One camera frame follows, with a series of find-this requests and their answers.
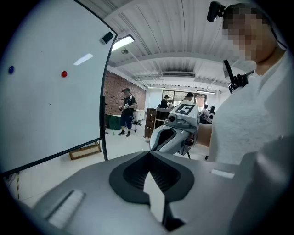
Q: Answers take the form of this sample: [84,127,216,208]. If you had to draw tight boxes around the dark green cabinet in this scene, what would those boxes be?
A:
[105,114,122,130]

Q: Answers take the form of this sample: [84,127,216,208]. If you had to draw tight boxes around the wooden shelf cart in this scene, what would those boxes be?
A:
[68,140,102,160]

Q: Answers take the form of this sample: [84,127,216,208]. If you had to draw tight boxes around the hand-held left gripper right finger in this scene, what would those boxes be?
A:
[149,151,241,235]

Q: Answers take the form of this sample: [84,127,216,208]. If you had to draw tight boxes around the black headset cable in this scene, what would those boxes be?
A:
[269,22,288,50]

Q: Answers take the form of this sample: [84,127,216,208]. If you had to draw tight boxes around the black whiteboard stand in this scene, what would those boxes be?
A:
[99,95,109,162]

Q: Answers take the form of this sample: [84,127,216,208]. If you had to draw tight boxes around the person's right forearm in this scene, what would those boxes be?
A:
[197,123,213,147]

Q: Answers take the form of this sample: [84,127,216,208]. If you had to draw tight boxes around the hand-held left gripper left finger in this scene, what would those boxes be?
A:
[32,151,170,235]

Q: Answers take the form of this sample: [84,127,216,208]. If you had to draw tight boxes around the ceiling light panel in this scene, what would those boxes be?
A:
[111,34,136,52]

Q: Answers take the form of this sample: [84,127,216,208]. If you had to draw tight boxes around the person's head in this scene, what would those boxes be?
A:
[221,2,288,76]

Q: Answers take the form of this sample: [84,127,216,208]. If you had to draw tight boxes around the brown wooden shelf cabinet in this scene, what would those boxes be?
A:
[144,107,171,139]

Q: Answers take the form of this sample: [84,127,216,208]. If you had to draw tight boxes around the black head camera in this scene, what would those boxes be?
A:
[206,1,227,23]

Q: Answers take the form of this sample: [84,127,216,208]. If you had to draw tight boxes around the window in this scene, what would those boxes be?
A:
[173,90,216,108]

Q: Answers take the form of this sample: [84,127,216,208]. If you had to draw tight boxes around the person's white shirt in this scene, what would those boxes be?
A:
[208,49,294,166]

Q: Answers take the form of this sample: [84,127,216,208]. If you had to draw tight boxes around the ceiling air conditioner vent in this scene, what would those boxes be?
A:
[162,71,196,78]

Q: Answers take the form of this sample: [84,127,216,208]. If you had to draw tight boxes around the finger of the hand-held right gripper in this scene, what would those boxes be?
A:
[158,130,191,156]
[149,125,179,151]

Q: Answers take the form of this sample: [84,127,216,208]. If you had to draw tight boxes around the white whiteboard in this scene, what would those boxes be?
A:
[0,0,119,175]

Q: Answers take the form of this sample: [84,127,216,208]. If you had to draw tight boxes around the black chest mount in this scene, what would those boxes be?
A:
[222,59,255,94]

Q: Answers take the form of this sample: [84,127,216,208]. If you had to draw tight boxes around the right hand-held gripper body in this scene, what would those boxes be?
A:
[163,103,199,155]

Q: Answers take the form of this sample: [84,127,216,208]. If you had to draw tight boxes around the yellow black striped floor tape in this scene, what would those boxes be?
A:
[14,172,21,200]

